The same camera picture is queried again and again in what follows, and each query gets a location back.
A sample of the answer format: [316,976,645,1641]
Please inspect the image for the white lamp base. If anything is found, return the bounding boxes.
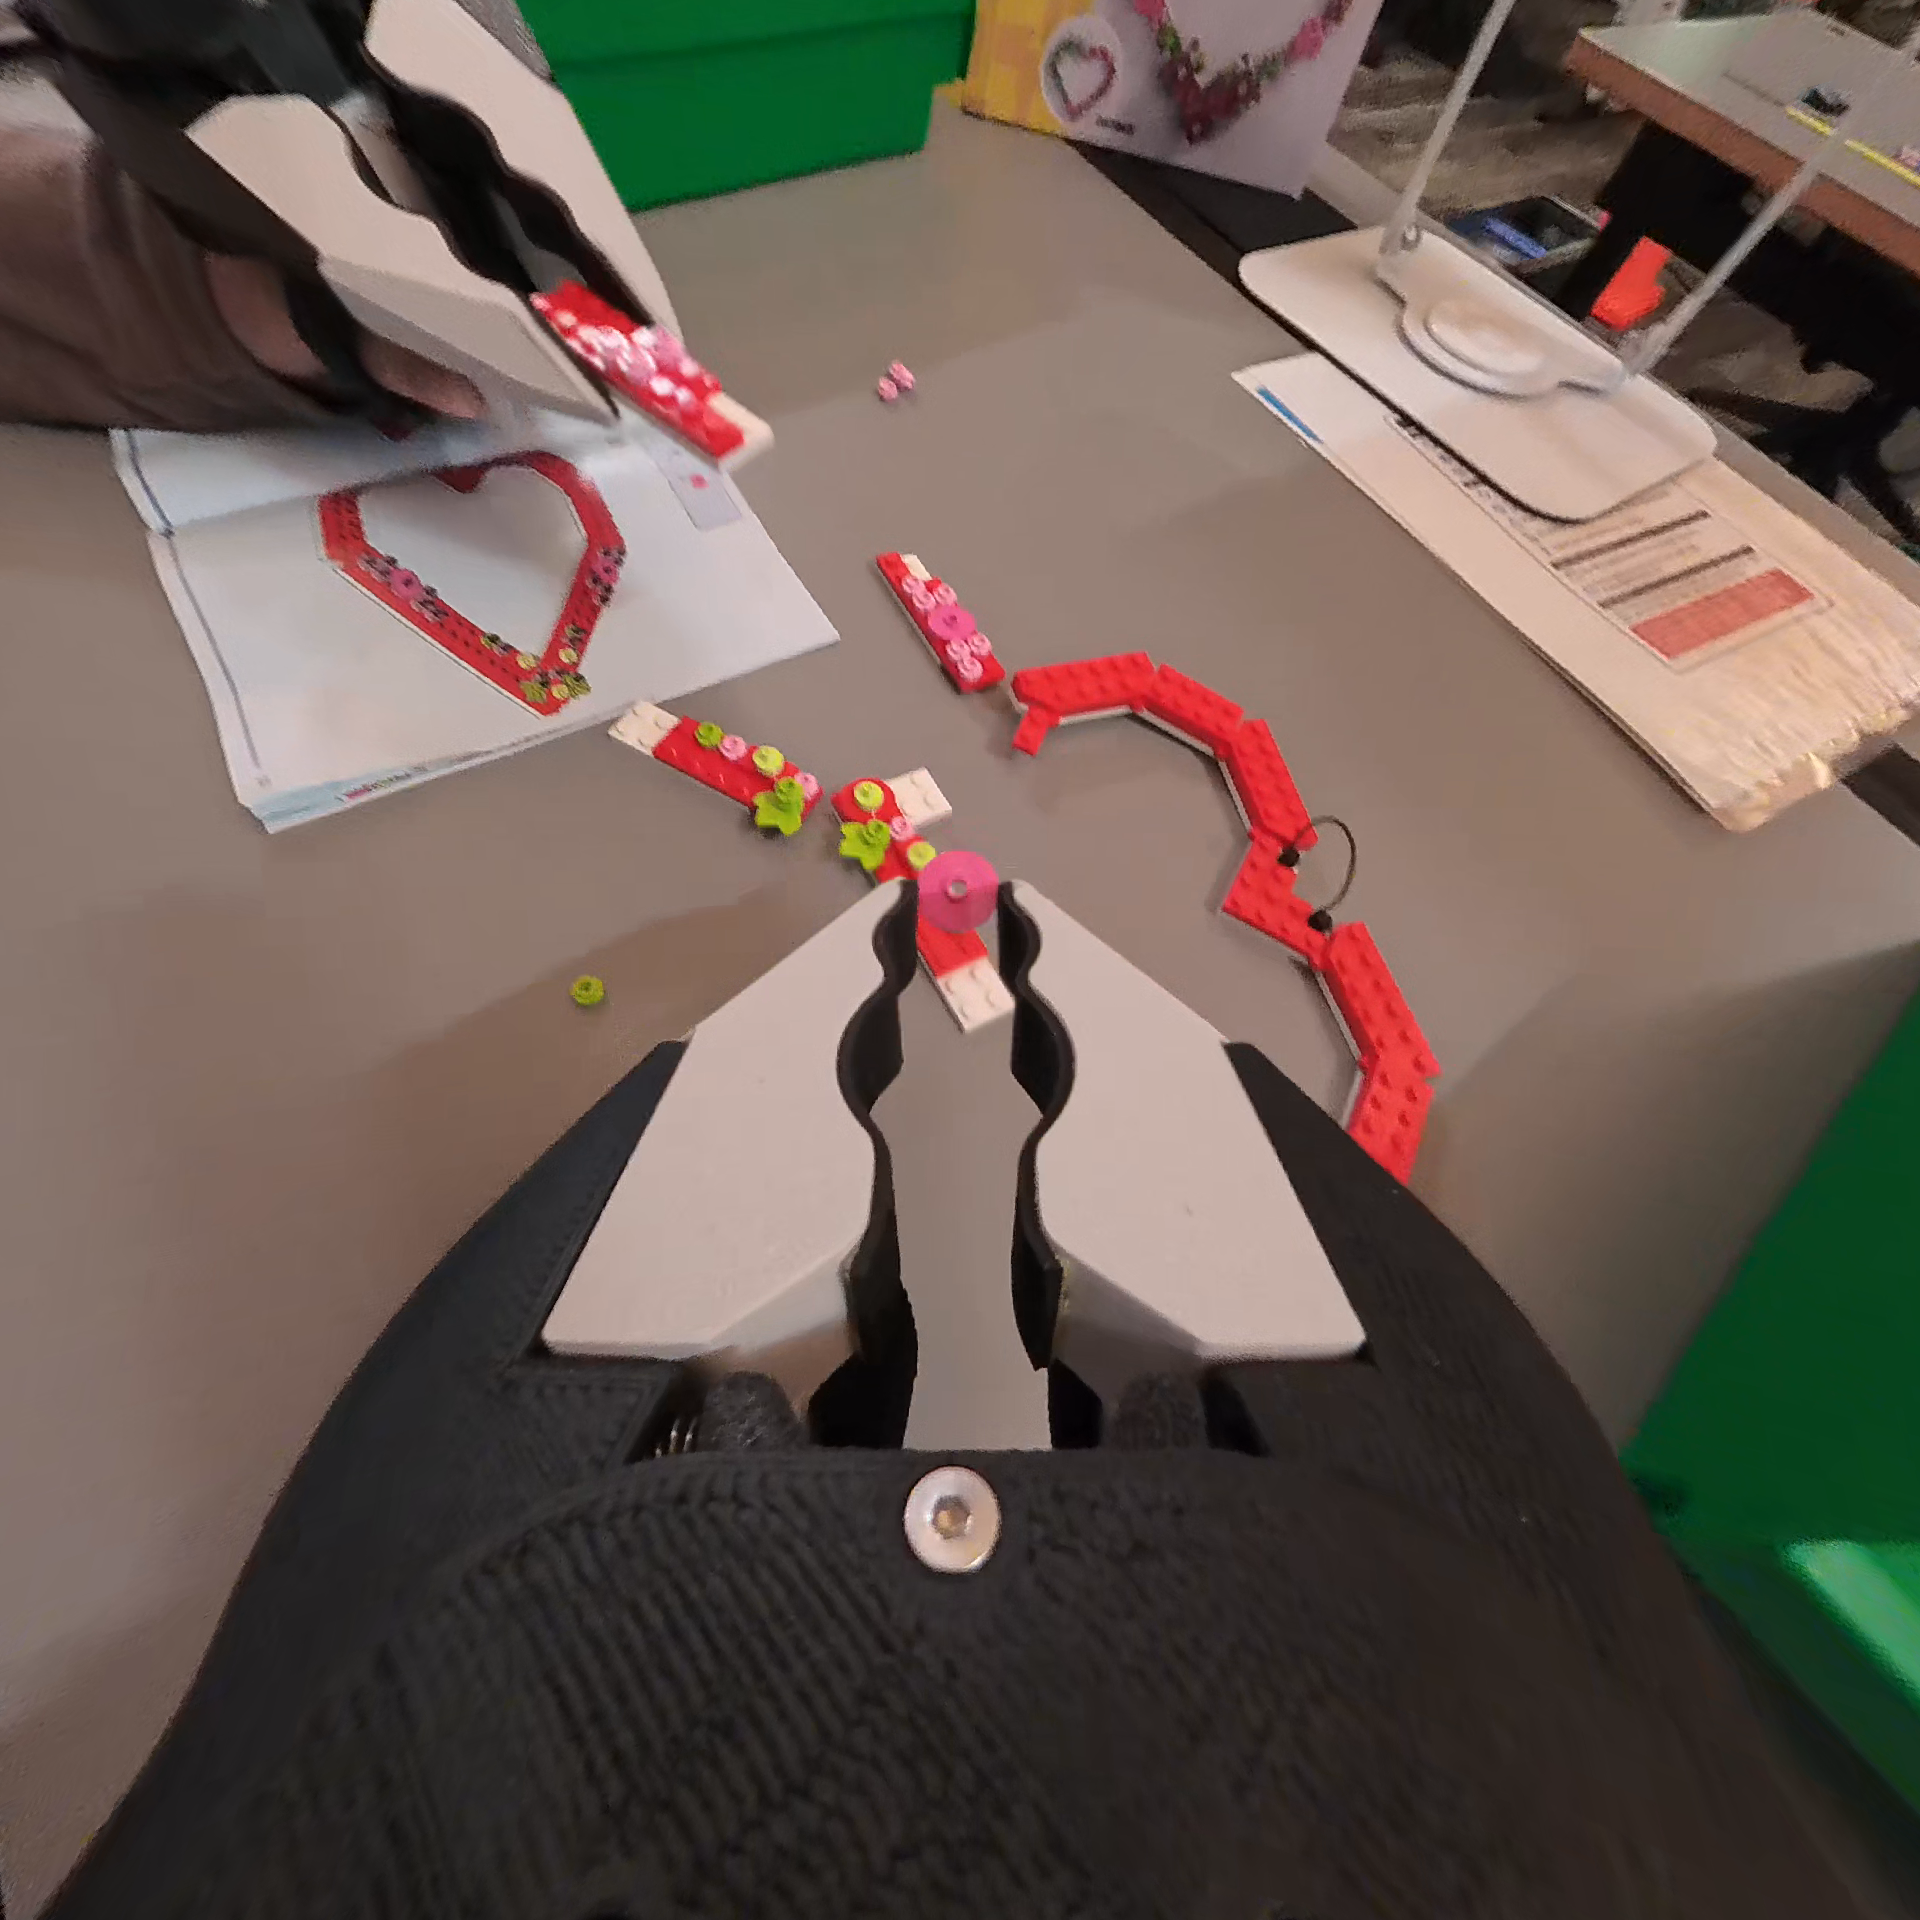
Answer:
[1236,0,1912,523]

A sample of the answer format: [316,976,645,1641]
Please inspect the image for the lego instruction booklet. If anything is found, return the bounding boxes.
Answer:
[111,411,841,835]

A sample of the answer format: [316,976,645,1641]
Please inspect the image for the red white lego corner piece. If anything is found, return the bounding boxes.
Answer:
[829,765,1019,1037]

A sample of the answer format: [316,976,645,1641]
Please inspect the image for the large green plastic bin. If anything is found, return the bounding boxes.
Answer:
[1620,991,1920,1779]

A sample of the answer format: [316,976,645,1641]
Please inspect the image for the red plastic item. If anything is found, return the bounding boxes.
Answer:
[1591,239,1671,331]

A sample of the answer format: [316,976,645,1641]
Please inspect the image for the red lego half heart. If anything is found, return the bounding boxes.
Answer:
[1008,652,1441,1187]

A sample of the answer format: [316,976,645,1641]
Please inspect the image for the red lego strip pale flowers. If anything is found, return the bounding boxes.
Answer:
[528,276,774,473]

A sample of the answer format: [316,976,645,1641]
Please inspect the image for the blue flat item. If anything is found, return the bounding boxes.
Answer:
[1447,195,1606,273]

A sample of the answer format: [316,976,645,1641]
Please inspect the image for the person's left forearm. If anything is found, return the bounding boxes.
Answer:
[0,106,325,436]

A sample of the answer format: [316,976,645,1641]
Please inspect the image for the printed paper sheet red label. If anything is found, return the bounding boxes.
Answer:
[1232,352,1835,673]

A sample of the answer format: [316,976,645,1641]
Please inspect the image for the red lego strip pink flowers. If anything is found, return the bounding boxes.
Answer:
[872,551,1009,695]

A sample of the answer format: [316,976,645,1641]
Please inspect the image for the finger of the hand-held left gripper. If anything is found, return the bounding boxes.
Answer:
[358,0,687,348]
[188,82,620,431]

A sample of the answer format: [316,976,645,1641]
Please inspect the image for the person's left hand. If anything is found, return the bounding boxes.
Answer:
[193,256,489,443]

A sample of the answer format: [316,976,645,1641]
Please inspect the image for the black cord loop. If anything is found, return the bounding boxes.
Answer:
[1275,817,1360,936]

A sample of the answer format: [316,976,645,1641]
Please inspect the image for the wooden work table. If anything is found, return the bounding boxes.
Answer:
[1567,0,1920,279]

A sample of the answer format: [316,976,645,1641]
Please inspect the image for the red lego strip lime leaves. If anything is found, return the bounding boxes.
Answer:
[608,700,828,837]

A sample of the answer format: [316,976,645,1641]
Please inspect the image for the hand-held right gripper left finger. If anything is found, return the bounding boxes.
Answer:
[540,881,921,1413]

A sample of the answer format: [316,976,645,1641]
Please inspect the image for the lego set box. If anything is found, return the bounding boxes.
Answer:
[960,0,1390,197]

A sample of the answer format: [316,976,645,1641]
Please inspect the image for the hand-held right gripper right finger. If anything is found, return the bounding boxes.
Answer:
[996,882,1369,1413]

